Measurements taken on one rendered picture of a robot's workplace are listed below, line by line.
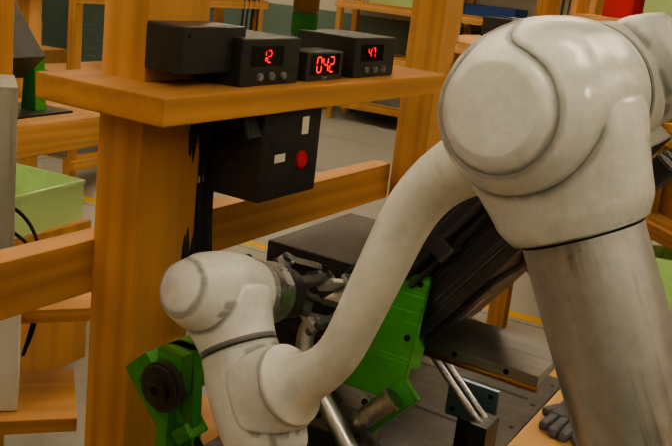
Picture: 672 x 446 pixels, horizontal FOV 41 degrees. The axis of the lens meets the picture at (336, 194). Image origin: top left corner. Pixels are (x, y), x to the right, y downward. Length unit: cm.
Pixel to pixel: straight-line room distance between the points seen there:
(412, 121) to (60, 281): 109
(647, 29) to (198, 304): 60
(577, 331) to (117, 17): 89
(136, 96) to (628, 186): 74
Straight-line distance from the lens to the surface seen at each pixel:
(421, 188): 96
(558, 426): 185
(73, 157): 662
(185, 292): 111
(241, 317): 113
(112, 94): 128
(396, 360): 147
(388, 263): 100
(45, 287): 144
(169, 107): 122
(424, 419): 182
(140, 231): 142
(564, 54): 67
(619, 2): 525
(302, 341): 152
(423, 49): 223
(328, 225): 178
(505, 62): 66
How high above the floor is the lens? 173
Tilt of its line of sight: 14 degrees down
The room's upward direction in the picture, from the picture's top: 6 degrees clockwise
